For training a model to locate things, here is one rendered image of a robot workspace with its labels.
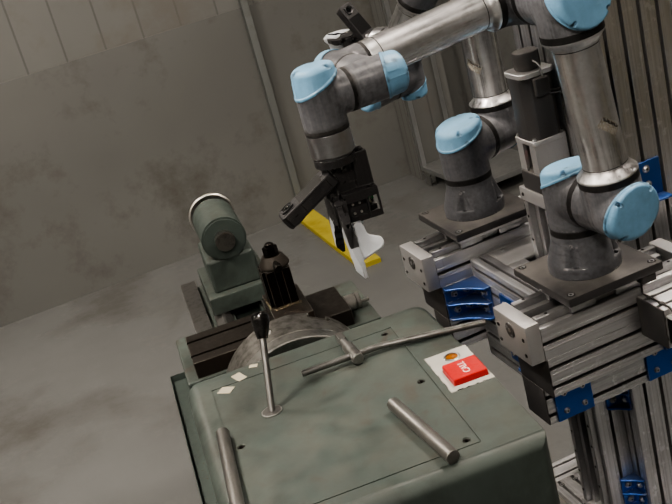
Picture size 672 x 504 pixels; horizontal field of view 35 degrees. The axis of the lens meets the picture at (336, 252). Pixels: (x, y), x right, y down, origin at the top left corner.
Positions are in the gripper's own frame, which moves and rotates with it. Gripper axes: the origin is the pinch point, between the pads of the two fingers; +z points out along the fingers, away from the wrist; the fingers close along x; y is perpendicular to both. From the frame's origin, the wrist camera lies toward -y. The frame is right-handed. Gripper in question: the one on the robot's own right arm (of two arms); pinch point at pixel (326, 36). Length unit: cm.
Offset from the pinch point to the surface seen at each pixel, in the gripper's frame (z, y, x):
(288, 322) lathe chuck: -69, 23, -88
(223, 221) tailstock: 25, 39, -41
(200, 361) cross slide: -12, 50, -84
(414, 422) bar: -125, 16, -106
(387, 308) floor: 122, 169, 70
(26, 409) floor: 225, 150, -71
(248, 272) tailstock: 25, 58, -41
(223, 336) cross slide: -7, 52, -73
